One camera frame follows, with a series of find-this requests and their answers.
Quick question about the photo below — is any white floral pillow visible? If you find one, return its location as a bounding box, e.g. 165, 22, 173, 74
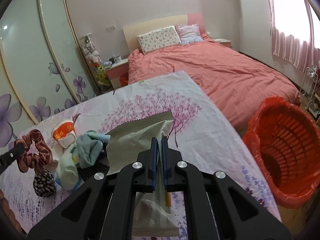
137, 25, 181, 54

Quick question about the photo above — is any pink striped pillow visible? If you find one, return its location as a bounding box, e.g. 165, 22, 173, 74
176, 24, 203, 45

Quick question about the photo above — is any pink window curtain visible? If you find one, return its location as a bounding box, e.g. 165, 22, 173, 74
268, 0, 319, 71

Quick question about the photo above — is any pink white nightstand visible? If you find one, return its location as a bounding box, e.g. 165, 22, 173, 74
106, 59, 129, 90

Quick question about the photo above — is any floral pink purple tablecloth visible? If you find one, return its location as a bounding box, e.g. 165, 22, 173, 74
0, 70, 283, 235

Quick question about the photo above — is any red white instant noodle cup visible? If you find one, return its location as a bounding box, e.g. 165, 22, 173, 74
51, 119, 76, 148

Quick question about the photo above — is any far bedside nightstand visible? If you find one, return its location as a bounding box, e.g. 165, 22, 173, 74
213, 38, 232, 48

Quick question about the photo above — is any black patterned fabric pouch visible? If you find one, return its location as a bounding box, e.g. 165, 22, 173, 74
33, 170, 56, 198

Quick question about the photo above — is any salmon pink bed duvet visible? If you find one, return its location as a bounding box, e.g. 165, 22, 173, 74
128, 38, 300, 131

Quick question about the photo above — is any red plastic laundry basket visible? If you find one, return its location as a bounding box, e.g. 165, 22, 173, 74
243, 97, 319, 209

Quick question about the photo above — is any sliding wardrobe with flowers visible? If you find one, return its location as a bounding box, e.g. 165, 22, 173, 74
1, 0, 97, 152

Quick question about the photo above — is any white wire shelf rack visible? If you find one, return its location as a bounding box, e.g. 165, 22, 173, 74
299, 65, 319, 122

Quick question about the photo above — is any red striped scrunchie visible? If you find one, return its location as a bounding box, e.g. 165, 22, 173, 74
14, 129, 53, 174

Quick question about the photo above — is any pale green crumpled cloth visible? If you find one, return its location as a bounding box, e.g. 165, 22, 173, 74
55, 144, 81, 191

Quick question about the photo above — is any stuffed toys rack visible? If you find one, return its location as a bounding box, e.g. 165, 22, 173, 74
80, 33, 113, 93

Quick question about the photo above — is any blue grey cloth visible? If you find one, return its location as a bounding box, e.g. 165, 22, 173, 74
73, 131, 110, 168

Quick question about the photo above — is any cream pink headboard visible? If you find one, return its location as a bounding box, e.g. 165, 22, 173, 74
122, 12, 207, 55

